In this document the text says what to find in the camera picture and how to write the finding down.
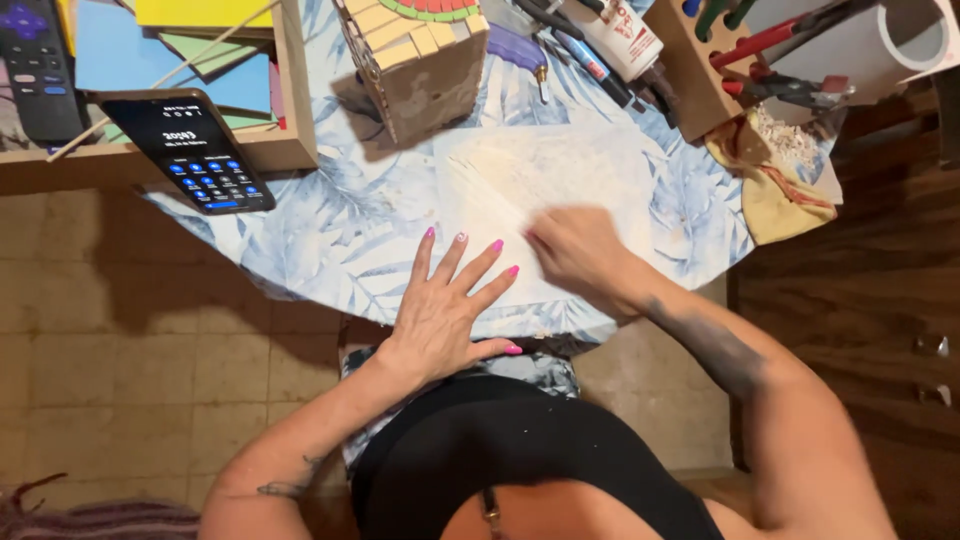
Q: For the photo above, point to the dark wooden cabinet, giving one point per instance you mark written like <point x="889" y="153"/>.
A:
<point x="862" y="285"/>

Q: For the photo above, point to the green sheet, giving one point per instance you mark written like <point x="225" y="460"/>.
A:
<point x="214" y="51"/>

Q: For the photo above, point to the blue marker pen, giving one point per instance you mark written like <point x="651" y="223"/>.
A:
<point x="592" y="67"/>

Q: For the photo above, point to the black smartphone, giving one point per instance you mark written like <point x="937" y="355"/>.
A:
<point x="191" y="154"/>

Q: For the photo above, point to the thin wooden stick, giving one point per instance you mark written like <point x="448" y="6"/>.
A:
<point x="172" y="73"/>

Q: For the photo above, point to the black remote control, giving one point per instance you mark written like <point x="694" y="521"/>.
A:
<point x="34" y="67"/>

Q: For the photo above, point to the black top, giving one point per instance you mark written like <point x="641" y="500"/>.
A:
<point x="487" y="435"/>

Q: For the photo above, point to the purple striped rug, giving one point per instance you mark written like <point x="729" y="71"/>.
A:
<point x="90" y="517"/>

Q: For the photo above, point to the person's right fingers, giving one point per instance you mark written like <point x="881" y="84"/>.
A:
<point x="555" y="236"/>

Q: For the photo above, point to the mosaic tiled wooden box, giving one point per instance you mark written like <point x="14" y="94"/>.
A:
<point x="420" y="75"/>

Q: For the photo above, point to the blue sheet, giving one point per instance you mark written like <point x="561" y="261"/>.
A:
<point x="120" y="52"/>

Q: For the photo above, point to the white work board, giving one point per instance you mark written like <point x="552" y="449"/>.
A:
<point x="540" y="172"/>

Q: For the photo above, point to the wooden tray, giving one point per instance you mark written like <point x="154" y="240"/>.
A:
<point x="296" y="142"/>

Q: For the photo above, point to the white plastic pipe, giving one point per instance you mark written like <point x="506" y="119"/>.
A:
<point x="847" y="60"/>

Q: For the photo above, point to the yellow cloth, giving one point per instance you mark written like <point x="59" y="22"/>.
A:
<point x="780" y="206"/>

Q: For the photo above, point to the grey red tile nippers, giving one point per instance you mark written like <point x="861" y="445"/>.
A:
<point x="795" y="88"/>

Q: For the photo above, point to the wooden tool holder block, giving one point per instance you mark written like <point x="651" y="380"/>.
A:
<point x="694" y="82"/>

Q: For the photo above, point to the blue leaf print tablecloth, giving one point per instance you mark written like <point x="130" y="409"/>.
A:
<point x="337" y="225"/>

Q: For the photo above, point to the person's left hand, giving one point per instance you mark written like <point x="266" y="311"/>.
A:
<point x="439" y="322"/>

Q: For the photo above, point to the yellow sheet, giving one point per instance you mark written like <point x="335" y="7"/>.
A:
<point x="202" y="11"/>

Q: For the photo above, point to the person's right hand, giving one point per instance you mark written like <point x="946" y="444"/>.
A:
<point x="592" y="259"/>

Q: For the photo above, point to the heap of tile chips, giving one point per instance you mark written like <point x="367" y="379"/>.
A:
<point x="787" y="139"/>

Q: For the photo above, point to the white glue bottle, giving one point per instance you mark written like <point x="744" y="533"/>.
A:
<point x="619" y="34"/>

